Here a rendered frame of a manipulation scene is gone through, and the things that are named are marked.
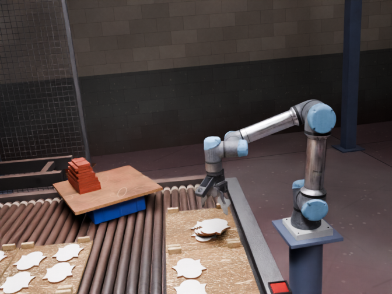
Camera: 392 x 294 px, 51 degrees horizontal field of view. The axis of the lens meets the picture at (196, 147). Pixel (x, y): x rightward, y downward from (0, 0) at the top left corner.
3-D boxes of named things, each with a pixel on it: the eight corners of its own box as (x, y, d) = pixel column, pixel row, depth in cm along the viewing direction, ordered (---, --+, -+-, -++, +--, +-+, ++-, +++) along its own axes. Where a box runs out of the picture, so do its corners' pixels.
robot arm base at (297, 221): (315, 214, 218) (315, 197, 216) (325, 228, 204) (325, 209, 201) (287, 217, 218) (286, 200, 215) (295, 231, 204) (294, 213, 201)
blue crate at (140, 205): (126, 192, 261) (125, 178, 259) (147, 209, 236) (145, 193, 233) (78, 206, 247) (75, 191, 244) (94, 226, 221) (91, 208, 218)
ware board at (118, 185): (129, 167, 276) (129, 164, 276) (163, 189, 235) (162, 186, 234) (52, 186, 253) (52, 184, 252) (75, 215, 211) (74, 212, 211)
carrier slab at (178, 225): (229, 209, 229) (228, 206, 228) (242, 247, 189) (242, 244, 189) (165, 214, 227) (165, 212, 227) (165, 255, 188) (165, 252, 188)
